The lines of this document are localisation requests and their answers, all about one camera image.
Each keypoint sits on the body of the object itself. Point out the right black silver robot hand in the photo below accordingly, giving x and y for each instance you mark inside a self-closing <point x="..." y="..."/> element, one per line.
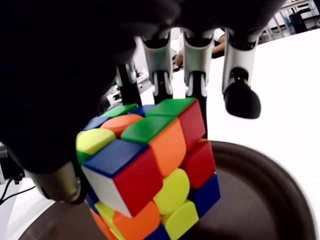
<point x="62" y="62"/>

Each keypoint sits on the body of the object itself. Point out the multicoloured Rubik's cube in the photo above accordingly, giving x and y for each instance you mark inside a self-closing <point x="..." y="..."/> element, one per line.
<point x="150" y="170"/>

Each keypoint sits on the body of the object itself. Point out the round dark brown plate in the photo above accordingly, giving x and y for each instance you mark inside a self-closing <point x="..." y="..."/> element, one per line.
<point x="250" y="195"/>

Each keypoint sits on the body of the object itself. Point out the person in white shirt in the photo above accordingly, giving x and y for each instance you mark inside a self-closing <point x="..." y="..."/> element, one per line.
<point x="219" y="47"/>

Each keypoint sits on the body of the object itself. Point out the small blue container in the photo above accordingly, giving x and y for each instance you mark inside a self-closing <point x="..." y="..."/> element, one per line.
<point x="287" y="21"/>

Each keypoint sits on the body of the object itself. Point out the black storage box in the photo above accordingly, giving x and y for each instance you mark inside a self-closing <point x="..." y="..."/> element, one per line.
<point x="301" y="22"/>

